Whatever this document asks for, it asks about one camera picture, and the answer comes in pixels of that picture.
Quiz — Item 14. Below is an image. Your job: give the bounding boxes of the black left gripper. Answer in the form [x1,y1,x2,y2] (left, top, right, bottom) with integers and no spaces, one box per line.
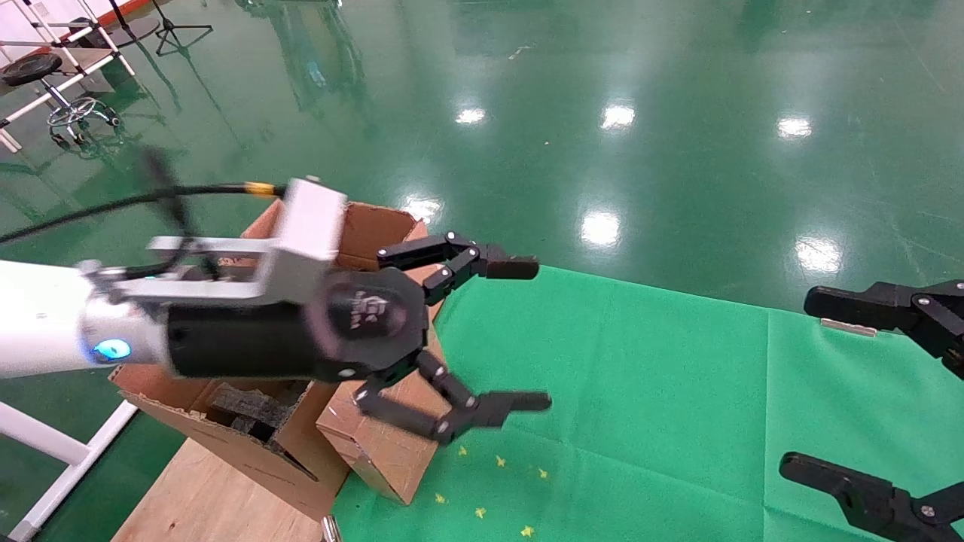
[166,266,432,384]

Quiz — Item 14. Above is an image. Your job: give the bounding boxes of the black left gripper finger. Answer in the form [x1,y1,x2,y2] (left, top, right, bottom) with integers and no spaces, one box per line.
[376,230,541,306]
[352,350,554,446]

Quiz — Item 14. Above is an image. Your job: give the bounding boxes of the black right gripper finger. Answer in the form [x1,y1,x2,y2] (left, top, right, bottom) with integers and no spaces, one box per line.
[804,280,964,379]
[779,452,964,542]

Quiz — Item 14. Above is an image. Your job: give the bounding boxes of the small brown cardboard box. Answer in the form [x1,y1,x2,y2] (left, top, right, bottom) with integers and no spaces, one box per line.
[316,282,453,505]

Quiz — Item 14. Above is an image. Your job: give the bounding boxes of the large open cardboard carton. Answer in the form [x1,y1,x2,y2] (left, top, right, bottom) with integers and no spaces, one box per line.
[109,199,453,522]

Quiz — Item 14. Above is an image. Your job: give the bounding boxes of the black foam block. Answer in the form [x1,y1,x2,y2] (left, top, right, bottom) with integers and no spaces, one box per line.
[209,382,298,445]

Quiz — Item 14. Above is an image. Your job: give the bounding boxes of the green cloth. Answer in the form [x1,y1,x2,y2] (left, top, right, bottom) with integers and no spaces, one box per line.
[330,260,964,542]

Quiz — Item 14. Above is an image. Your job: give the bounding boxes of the black tripod stand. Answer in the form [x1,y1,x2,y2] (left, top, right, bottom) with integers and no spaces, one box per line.
[153,0,215,58]

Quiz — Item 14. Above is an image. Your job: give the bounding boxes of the black floor stand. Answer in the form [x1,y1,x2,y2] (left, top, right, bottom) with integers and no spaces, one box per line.
[108,0,162,43]

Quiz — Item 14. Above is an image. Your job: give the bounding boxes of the white pipe rack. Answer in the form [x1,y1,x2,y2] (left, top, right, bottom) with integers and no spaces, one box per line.
[0,0,138,154]

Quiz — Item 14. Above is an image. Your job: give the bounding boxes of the black stool with chrome base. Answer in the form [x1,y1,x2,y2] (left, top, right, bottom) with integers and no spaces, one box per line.
[0,53,121,148]

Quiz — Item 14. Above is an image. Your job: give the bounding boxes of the white tube frame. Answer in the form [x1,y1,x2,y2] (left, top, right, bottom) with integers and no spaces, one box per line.
[0,399,140,542]

